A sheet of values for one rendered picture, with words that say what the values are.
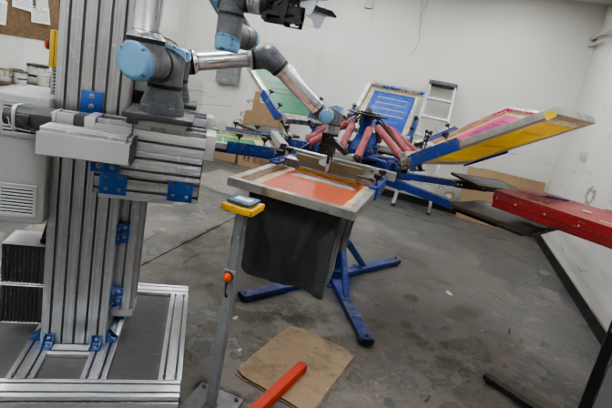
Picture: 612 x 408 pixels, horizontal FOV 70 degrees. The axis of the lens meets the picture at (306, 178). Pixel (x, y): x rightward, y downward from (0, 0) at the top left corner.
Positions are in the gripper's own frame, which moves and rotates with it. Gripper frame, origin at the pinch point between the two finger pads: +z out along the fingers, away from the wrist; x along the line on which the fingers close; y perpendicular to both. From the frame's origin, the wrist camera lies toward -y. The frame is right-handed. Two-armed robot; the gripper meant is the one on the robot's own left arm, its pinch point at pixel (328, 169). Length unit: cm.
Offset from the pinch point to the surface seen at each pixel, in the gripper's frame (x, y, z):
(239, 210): 84, 10, 7
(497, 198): -7, -88, -6
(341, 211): 61, -24, 3
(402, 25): -412, 37, -140
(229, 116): -412, 279, 37
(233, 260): 80, 11, 29
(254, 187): 61, 16, 3
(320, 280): 51, -19, 39
